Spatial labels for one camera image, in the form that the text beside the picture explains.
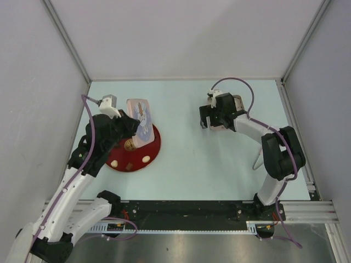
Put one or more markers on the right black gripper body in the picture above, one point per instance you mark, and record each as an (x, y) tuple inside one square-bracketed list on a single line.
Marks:
[(215, 115)]

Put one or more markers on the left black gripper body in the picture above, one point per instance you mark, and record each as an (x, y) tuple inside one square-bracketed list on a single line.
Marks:
[(120, 129)]

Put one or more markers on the metal tin box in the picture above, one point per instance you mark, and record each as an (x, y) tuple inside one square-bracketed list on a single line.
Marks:
[(240, 110)]

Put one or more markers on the red round plate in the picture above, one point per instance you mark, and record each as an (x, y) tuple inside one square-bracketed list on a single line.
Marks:
[(125, 152)]

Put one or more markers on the metal tin lid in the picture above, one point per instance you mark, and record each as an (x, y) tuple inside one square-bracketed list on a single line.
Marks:
[(139, 109)]

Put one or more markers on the pink cat paw tongs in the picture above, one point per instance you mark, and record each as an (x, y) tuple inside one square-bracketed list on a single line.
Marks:
[(258, 161)]

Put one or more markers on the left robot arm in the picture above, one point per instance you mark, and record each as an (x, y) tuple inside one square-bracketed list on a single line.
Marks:
[(53, 236)]

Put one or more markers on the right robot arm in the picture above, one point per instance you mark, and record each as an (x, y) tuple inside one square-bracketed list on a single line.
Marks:
[(282, 153)]

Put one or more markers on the white heart chocolate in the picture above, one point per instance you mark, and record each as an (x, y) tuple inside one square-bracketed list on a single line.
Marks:
[(114, 163)]

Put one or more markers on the brown layered chocolate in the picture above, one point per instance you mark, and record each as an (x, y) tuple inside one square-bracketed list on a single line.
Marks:
[(129, 166)]

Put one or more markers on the white oval chocolate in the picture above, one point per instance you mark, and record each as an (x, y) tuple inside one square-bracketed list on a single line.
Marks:
[(145, 159)]

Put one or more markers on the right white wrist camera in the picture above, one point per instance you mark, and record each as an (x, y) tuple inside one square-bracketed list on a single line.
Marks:
[(212, 97)]

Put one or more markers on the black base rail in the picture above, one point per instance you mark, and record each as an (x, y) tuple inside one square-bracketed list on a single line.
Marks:
[(197, 216)]

